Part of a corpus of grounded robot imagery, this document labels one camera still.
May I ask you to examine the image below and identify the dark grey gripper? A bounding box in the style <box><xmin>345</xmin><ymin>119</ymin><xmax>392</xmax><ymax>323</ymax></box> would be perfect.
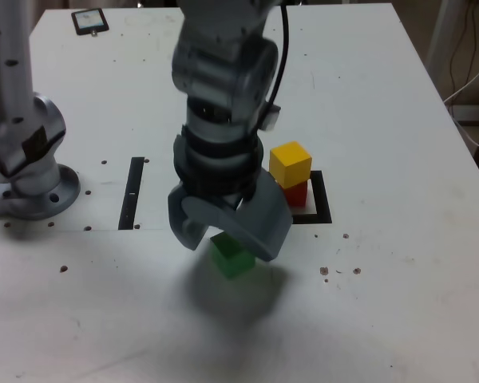
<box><xmin>167</xmin><ymin>172</ymin><xmax>295</xmax><ymax>263</ymax></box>

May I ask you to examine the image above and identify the green cube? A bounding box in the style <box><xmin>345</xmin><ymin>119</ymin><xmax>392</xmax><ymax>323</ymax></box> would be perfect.
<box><xmin>209</xmin><ymin>233</ymin><xmax>256</xmax><ymax>279</ymax></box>

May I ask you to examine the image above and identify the red cube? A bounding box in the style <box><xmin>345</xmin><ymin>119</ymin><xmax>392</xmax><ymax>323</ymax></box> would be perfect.
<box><xmin>281</xmin><ymin>181</ymin><xmax>308</xmax><ymax>208</ymax></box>

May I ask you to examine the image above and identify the yellow cube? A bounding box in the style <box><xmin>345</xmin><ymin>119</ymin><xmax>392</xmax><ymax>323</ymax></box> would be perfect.
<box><xmin>269</xmin><ymin>141</ymin><xmax>313</xmax><ymax>188</ymax></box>

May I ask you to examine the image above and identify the black tape square outline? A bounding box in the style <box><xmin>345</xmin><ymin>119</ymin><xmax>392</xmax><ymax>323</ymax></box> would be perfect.
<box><xmin>289</xmin><ymin>170</ymin><xmax>333</xmax><ymax>225</ymax></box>

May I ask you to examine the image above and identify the black tape strip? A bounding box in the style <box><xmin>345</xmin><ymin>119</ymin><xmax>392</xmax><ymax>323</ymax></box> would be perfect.
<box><xmin>118</xmin><ymin>156</ymin><xmax>145</xmax><ymax>231</ymax></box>

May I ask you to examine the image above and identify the black flat device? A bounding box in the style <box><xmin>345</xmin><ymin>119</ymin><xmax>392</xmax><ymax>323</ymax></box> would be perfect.
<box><xmin>71</xmin><ymin>7</ymin><xmax>110</xmax><ymax>37</ymax></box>

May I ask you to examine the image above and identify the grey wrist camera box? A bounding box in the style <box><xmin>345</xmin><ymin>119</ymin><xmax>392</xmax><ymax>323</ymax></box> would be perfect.
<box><xmin>259</xmin><ymin>104</ymin><xmax>283</xmax><ymax>132</ymax></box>

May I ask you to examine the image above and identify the white background cable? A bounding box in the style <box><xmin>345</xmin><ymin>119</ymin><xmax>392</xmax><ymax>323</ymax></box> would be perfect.
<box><xmin>442</xmin><ymin>53</ymin><xmax>479</xmax><ymax>152</ymax></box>

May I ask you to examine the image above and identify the white post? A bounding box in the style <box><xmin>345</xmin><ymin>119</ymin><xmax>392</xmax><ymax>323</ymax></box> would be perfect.
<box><xmin>425</xmin><ymin>0</ymin><xmax>459</xmax><ymax>81</ymax></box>

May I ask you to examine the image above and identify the black background cable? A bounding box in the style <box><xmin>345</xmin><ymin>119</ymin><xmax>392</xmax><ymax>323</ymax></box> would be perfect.
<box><xmin>448</xmin><ymin>0</ymin><xmax>479</xmax><ymax>101</ymax></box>

